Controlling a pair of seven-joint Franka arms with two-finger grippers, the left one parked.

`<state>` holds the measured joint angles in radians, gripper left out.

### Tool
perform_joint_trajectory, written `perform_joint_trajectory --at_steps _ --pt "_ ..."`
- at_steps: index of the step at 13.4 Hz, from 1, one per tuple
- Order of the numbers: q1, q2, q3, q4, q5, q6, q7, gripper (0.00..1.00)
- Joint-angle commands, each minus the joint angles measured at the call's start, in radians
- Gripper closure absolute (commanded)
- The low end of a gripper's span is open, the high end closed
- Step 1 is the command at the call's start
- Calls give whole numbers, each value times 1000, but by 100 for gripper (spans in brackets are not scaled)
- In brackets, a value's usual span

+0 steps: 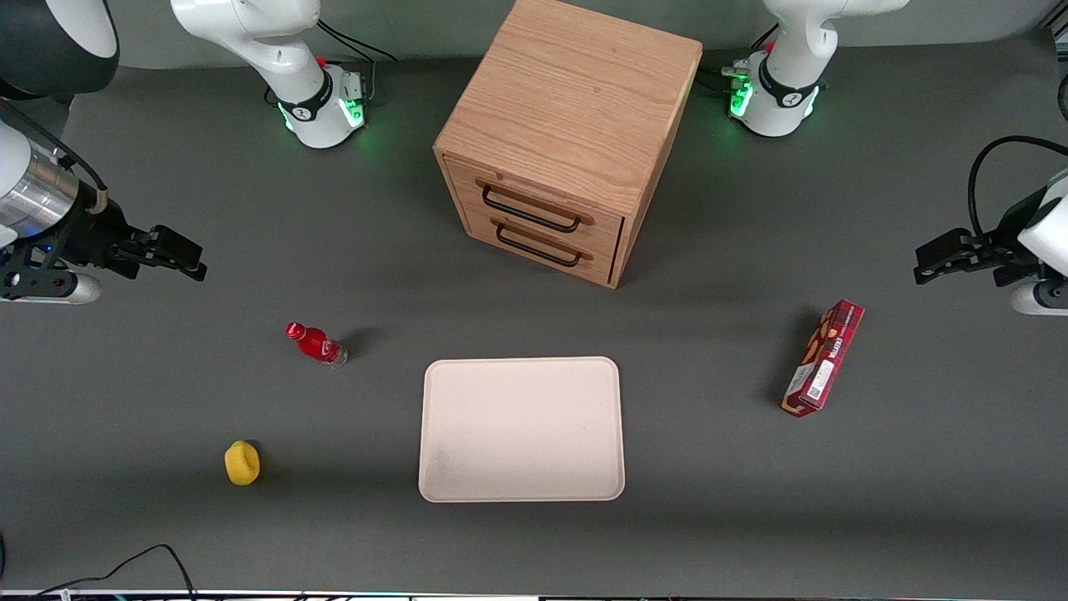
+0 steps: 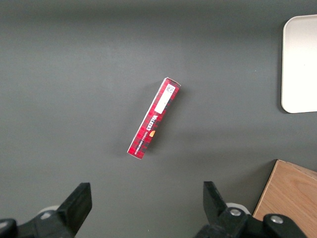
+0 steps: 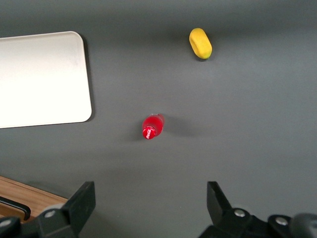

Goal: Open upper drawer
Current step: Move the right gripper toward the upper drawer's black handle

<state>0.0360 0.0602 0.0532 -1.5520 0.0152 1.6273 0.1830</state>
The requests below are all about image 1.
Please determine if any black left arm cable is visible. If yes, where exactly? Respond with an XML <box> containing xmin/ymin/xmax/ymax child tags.
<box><xmin>966</xmin><ymin>134</ymin><xmax>1068</xmax><ymax>243</ymax></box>

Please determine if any short black drawer handle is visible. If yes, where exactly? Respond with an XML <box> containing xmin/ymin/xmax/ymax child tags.
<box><xmin>490</xmin><ymin>218</ymin><xmax>596</xmax><ymax>270</ymax></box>

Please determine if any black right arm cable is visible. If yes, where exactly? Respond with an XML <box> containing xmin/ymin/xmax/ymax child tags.
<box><xmin>0</xmin><ymin>96</ymin><xmax>110</xmax><ymax>211</ymax></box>

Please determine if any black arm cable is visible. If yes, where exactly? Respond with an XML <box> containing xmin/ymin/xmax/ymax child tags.
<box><xmin>966</xmin><ymin>134</ymin><xmax>1068</xmax><ymax>243</ymax></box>
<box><xmin>0</xmin><ymin>96</ymin><xmax>110</xmax><ymax>211</ymax></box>

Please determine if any black right base cable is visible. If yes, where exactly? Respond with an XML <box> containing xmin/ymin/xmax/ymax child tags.
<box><xmin>315</xmin><ymin>18</ymin><xmax>400</xmax><ymax>108</ymax></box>

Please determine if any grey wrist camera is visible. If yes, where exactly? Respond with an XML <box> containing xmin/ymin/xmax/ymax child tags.
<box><xmin>0</xmin><ymin>271</ymin><xmax>103</xmax><ymax>306</ymax></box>
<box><xmin>1008</xmin><ymin>280</ymin><xmax>1068</xmax><ymax>317</ymax></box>

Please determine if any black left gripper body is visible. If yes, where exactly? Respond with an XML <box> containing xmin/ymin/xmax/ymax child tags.
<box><xmin>972</xmin><ymin>188</ymin><xmax>1054</xmax><ymax>270</ymax></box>

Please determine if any wooden drawer with short handle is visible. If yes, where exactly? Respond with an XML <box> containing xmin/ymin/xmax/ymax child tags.
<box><xmin>461</xmin><ymin>205</ymin><xmax>623</xmax><ymax>286</ymax></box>

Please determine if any wooden drawer with long handle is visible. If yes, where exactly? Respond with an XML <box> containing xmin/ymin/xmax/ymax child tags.
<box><xmin>444</xmin><ymin>155</ymin><xmax>626</xmax><ymax>253</ymax></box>

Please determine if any red plastic bottle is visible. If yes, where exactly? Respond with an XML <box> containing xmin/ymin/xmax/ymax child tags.
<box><xmin>285</xmin><ymin>321</ymin><xmax>349</xmax><ymax>367</ymax></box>

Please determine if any black left base cable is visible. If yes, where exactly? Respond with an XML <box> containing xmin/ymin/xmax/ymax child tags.
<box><xmin>697</xmin><ymin>23</ymin><xmax>782</xmax><ymax>94</ymax></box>

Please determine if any beige plastic tray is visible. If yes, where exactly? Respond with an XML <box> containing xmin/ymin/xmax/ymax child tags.
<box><xmin>418</xmin><ymin>356</ymin><xmax>627</xmax><ymax>504</ymax></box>

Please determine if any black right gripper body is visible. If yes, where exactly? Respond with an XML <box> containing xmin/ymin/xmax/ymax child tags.
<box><xmin>48</xmin><ymin>179</ymin><xmax>161</xmax><ymax>280</ymax></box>

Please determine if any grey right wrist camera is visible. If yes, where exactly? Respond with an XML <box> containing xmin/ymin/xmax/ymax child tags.
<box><xmin>0</xmin><ymin>271</ymin><xmax>103</xmax><ymax>306</ymax></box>

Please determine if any black base cable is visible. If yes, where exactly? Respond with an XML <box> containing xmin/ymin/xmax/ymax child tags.
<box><xmin>697</xmin><ymin>23</ymin><xmax>782</xmax><ymax>94</ymax></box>
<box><xmin>315</xmin><ymin>18</ymin><xmax>400</xmax><ymax>108</ymax></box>

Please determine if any black cable at table edge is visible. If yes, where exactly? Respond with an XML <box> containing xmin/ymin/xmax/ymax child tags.
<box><xmin>0</xmin><ymin>543</ymin><xmax>198</xmax><ymax>601</ymax></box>

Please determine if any wooden drawer cabinet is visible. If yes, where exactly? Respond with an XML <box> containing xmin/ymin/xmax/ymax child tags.
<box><xmin>433</xmin><ymin>0</ymin><xmax>703</xmax><ymax>290</ymax></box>

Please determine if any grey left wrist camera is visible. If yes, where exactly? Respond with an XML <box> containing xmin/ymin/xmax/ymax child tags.
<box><xmin>1008</xmin><ymin>280</ymin><xmax>1068</xmax><ymax>317</ymax></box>

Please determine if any yellow lemon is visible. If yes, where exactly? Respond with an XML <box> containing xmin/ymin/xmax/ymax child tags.
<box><xmin>224</xmin><ymin>440</ymin><xmax>262</xmax><ymax>487</ymax></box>

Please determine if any long black drawer handle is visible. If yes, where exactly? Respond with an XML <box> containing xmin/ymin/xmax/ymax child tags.
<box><xmin>476</xmin><ymin>179</ymin><xmax>596</xmax><ymax>235</ymax></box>

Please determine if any red tartan cookie box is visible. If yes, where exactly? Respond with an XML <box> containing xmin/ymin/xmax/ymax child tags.
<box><xmin>781</xmin><ymin>299</ymin><xmax>866</xmax><ymax>418</ymax></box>

